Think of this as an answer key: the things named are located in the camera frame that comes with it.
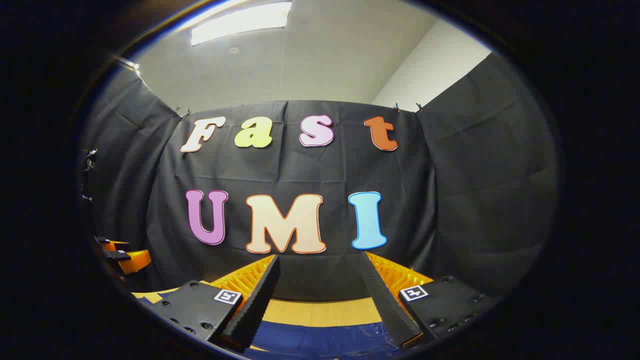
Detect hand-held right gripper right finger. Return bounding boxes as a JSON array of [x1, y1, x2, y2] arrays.
[[359, 251, 501, 351]]

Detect blue jeans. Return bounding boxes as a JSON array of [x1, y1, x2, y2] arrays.
[[137, 292, 416, 360]]

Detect black backdrop cloth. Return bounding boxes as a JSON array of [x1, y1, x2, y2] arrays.
[[80, 50, 561, 303]]

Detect ceiling light panel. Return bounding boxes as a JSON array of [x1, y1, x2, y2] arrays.
[[190, 1, 293, 47]]

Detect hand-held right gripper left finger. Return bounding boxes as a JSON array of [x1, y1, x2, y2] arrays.
[[145, 254, 281, 353]]

